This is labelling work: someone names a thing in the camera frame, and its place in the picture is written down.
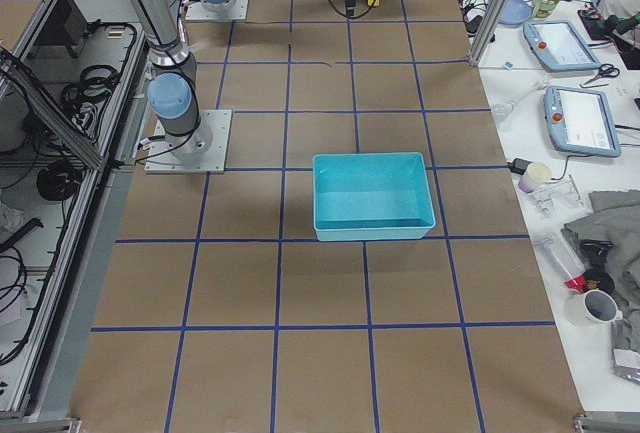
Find blue plate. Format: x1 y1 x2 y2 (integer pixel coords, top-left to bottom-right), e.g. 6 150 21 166
498 0 532 27

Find upper teach pendant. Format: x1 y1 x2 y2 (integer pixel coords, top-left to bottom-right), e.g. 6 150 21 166
522 20 601 72

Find teach pendant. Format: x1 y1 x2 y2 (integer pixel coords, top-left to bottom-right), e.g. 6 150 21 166
522 20 601 72
543 86 621 158

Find teal plastic bin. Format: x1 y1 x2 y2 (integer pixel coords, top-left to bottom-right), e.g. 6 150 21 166
312 152 436 242

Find scissors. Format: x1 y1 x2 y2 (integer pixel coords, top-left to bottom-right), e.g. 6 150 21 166
580 63 620 88

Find lower teach pendant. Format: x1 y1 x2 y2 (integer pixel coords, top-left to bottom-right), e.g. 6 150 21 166
543 86 621 158

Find paper cup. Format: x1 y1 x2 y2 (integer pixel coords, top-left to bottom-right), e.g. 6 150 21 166
517 162 552 193

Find grey cloth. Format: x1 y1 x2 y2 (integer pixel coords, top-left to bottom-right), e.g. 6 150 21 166
561 190 639 312

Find brown paper table cover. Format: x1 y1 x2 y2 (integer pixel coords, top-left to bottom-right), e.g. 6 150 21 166
0 0 586 433

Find white mug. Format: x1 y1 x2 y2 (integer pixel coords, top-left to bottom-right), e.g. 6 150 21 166
564 290 623 326

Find aluminium frame post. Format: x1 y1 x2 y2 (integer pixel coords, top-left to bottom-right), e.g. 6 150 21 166
468 0 508 66

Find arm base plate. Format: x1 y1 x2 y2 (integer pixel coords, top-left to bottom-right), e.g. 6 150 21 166
184 0 249 23
144 109 232 174

